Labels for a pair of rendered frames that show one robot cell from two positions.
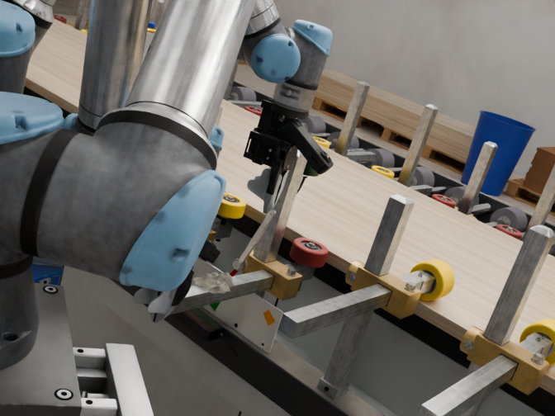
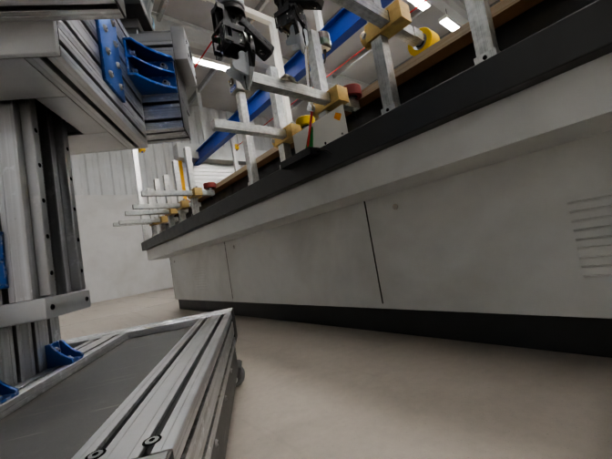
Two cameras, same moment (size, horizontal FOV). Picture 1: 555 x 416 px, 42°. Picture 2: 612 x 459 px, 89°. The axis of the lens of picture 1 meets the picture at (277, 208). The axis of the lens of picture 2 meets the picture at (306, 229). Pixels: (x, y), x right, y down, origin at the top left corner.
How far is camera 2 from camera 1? 1.15 m
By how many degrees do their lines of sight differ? 26
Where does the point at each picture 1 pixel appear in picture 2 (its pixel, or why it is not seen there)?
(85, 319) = (280, 271)
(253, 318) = (331, 127)
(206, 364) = (325, 189)
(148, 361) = (315, 263)
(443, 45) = not seen: hidden behind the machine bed
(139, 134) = not seen: outside the picture
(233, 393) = (345, 188)
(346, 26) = not seen: hidden behind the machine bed
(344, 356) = (386, 81)
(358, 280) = (368, 32)
